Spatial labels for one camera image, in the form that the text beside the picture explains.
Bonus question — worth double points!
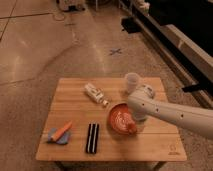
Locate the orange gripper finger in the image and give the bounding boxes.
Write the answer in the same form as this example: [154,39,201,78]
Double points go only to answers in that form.
[127,121,137,134]

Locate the orange ceramic bowl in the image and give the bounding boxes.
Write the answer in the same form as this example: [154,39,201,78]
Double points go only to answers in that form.
[108,103,135,135]

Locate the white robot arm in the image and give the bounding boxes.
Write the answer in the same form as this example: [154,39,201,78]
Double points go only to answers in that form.
[127,85,213,140]

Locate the wooden folding table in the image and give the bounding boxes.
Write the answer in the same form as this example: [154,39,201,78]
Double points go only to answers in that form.
[36,78,187,164]

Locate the black white striped block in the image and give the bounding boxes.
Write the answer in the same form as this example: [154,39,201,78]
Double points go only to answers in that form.
[85,123,99,154]

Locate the white plastic bottle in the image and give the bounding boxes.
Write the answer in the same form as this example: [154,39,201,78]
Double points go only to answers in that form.
[84,83,109,107]

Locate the blue cloth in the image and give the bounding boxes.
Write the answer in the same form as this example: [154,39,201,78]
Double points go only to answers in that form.
[47,128,71,145]

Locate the orange carrot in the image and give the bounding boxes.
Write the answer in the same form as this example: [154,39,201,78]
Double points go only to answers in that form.
[51,121,72,141]

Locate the black box on floor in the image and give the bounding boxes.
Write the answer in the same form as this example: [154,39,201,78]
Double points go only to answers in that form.
[121,17,141,34]

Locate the dark shelf unit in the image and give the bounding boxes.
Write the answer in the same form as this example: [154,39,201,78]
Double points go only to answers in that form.
[118,0,213,108]

